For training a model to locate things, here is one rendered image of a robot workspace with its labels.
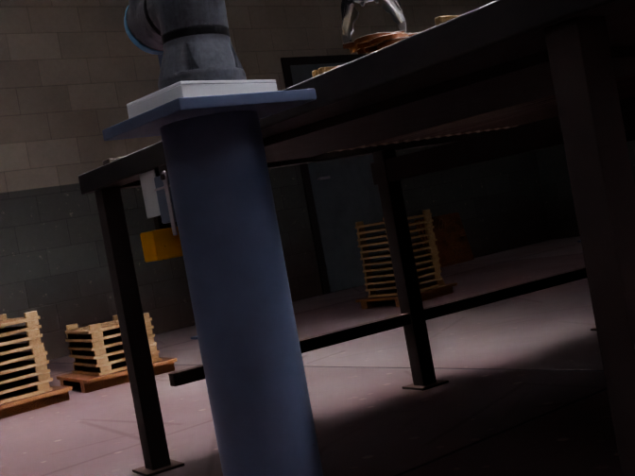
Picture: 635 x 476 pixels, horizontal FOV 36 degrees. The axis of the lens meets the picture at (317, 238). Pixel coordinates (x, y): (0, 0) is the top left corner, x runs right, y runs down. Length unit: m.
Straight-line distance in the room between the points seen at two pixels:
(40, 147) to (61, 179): 0.28
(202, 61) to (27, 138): 5.84
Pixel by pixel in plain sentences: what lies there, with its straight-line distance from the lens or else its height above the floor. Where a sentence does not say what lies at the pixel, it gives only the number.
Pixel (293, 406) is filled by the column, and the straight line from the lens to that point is 1.63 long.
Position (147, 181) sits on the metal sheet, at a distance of 2.59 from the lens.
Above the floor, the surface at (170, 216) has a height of 0.72.
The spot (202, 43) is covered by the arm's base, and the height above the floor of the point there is 0.97.
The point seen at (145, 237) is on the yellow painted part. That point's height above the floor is 0.69.
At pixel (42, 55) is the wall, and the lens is 7.63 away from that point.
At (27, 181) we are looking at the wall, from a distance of 7.38.
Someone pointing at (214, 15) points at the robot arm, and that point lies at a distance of 1.67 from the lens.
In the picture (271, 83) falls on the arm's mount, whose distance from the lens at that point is 1.67.
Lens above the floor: 0.65
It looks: 1 degrees down
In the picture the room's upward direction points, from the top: 10 degrees counter-clockwise
